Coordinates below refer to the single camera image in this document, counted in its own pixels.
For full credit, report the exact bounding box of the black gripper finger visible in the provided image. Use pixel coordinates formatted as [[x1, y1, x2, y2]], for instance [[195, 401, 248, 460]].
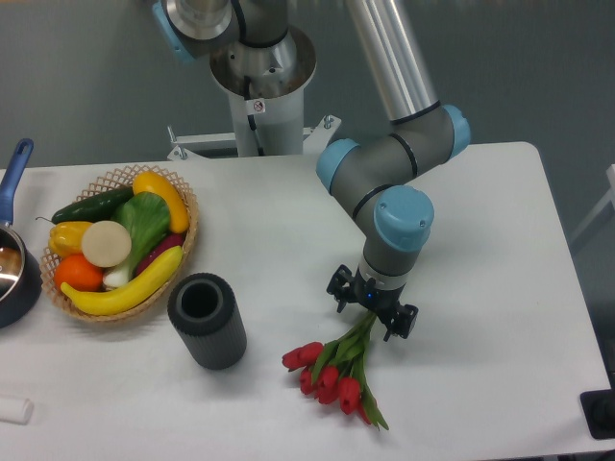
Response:
[[382, 303, 418, 342], [326, 265, 357, 312]]

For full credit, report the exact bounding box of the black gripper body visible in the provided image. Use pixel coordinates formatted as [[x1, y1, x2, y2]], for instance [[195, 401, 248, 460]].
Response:
[[351, 273, 404, 318]]

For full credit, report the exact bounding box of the red tulip bouquet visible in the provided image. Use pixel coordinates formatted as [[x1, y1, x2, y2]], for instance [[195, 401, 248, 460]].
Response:
[[281, 312, 389, 430]]

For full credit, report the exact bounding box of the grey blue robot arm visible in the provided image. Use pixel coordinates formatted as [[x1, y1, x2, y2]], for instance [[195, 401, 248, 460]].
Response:
[[153, 1, 471, 337]]

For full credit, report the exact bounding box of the dark grey ribbed vase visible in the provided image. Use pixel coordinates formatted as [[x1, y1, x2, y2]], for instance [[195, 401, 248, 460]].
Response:
[[167, 273, 247, 370]]

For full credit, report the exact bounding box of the purple eggplant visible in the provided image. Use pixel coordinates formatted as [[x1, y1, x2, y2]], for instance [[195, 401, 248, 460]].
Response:
[[135, 233, 185, 276]]

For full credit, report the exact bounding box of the green leafy bok choy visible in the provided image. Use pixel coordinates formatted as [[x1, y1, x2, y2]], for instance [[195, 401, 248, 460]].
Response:
[[103, 192, 170, 291]]

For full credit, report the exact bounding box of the black device at edge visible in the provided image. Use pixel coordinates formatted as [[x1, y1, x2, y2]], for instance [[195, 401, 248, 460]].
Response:
[[579, 389, 614, 440]]

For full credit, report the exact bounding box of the yellow banana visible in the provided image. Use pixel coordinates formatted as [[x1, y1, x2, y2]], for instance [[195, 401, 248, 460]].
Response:
[[61, 246, 184, 316]]

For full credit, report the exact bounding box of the yellow squash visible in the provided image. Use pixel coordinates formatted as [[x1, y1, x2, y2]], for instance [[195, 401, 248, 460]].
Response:
[[133, 171, 189, 233]]

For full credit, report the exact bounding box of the beige round disc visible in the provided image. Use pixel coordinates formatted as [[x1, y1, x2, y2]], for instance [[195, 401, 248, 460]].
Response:
[[81, 221, 132, 268]]

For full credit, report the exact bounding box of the white furniture piece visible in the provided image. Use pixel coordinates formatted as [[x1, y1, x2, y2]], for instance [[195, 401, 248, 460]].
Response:
[[569, 164, 614, 255]]

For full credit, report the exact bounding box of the green cucumber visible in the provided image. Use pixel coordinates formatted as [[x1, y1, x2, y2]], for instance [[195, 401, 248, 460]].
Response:
[[37, 187, 134, 225]]

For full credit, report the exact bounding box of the orange fruit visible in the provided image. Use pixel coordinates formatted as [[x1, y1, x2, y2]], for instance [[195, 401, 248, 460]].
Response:
[[54, 254, 103, 292]]

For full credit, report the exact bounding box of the yellow bell pepper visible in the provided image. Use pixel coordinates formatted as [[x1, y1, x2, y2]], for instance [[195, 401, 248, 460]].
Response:
[[48, 221, 92, 258]]

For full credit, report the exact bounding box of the white cylinder object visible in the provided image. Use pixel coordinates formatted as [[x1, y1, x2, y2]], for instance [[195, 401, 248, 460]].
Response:
[[0, 395, 35, 425]]

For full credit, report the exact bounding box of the white metal base frame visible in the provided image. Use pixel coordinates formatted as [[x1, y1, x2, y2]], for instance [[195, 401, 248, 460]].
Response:
[[165, 109, 342, 161]]

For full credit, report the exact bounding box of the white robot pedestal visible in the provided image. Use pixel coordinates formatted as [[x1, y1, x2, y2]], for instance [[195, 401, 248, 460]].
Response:
[[209, 26, 316, 157]]

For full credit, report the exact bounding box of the blue handled saucepan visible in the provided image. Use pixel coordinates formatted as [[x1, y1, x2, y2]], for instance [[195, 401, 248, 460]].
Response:
[[1, 138, 42, 328]]

